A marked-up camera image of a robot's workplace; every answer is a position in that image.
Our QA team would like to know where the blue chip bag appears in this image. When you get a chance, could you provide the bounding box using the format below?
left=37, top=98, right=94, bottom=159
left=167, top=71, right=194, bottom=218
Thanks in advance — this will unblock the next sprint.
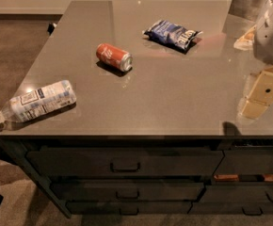
left=143, top=20, right=201, bottom=53

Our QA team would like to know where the dark drawer cabinet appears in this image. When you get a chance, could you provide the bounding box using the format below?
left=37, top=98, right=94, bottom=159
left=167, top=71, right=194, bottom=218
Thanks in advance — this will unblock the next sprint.
left=0, top=136, right=273, bottom=217

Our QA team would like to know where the clear plastic water bottle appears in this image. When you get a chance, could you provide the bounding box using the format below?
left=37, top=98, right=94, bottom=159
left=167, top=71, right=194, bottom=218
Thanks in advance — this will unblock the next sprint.
left=0, top=80, right=76, bottom=123

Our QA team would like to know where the small black object behind counter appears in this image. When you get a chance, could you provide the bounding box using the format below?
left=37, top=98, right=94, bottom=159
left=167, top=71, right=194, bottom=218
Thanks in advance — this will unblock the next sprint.
left=47, top=23, right=56, bottom=35

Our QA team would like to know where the red coke can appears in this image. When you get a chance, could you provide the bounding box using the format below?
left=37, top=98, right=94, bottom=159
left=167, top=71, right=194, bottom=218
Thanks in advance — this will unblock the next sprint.
left=96, top=43, right=133, bottom=73

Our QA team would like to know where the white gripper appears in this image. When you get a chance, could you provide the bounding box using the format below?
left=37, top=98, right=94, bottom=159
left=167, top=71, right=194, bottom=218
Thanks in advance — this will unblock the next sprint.
left=233, top=3, right=273, bottom=120

